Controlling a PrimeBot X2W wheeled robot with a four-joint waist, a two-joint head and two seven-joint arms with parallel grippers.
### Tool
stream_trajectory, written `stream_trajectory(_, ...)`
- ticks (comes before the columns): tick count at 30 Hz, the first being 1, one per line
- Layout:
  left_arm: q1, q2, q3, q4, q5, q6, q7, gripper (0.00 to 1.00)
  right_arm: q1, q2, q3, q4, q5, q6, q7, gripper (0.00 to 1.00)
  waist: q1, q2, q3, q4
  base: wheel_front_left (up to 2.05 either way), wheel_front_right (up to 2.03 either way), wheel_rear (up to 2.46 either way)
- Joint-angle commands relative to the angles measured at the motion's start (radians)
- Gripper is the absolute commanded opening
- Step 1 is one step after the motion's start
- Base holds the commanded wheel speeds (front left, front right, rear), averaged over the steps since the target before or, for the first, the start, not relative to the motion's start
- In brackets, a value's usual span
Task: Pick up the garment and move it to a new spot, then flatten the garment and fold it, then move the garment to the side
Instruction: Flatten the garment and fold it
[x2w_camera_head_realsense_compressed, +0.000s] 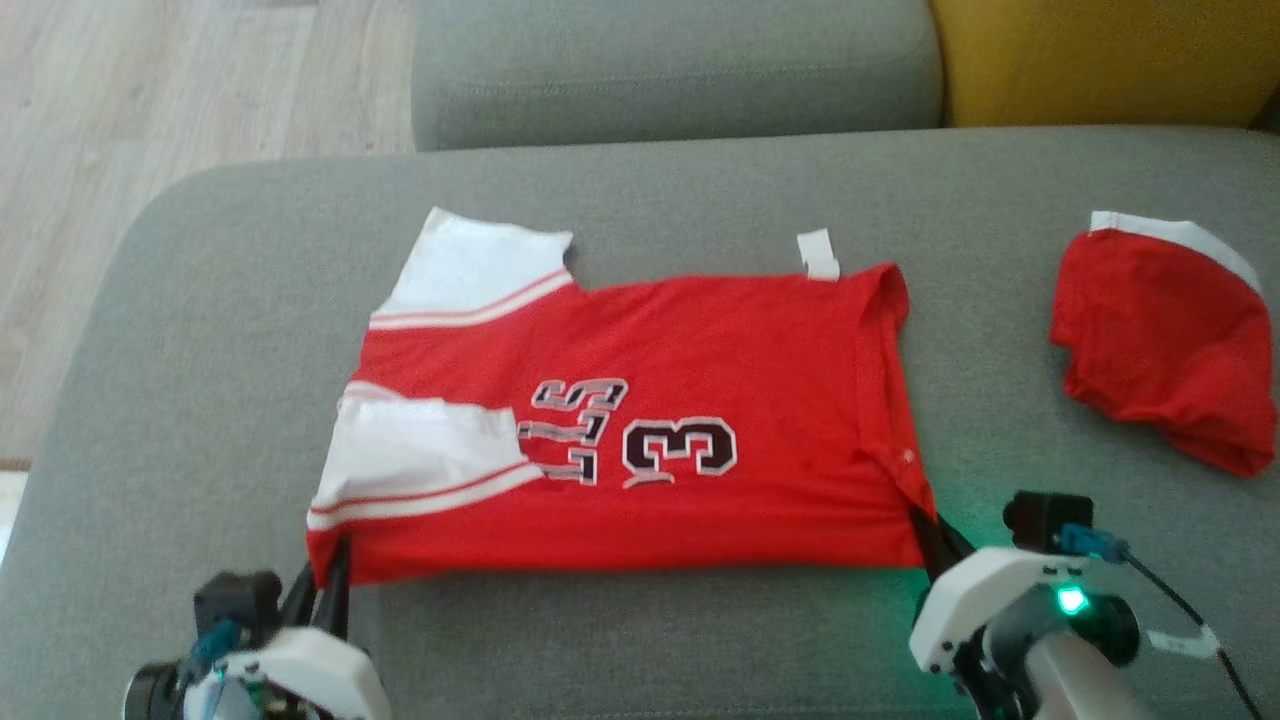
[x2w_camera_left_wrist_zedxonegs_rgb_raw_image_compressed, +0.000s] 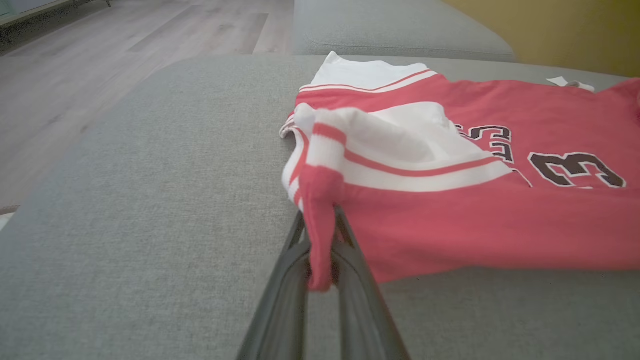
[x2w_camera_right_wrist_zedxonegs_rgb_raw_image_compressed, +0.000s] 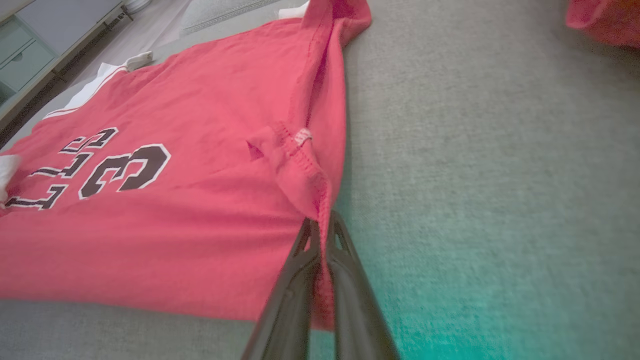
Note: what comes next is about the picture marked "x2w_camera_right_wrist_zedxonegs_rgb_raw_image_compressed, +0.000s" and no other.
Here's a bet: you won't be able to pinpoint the large grey sofa chaise cushion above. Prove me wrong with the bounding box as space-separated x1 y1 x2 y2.
0 0 640 360

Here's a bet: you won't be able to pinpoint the grey sideboard cabinet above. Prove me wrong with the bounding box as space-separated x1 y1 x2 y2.
0 0 136 131

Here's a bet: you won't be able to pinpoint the red basketball jersey white sleeves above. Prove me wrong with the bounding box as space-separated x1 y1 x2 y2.
0 0 373 331

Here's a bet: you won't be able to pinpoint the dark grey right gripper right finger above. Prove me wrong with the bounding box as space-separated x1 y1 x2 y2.
325 210 401 360

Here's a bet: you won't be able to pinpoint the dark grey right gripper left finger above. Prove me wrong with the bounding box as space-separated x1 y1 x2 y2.
241 217 323 360

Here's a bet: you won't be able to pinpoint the red shorts white side stripe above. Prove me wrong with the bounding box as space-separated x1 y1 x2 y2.
565 0 640 49

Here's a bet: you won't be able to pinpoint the white floor rug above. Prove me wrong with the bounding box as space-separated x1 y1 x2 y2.
179 0 283 37

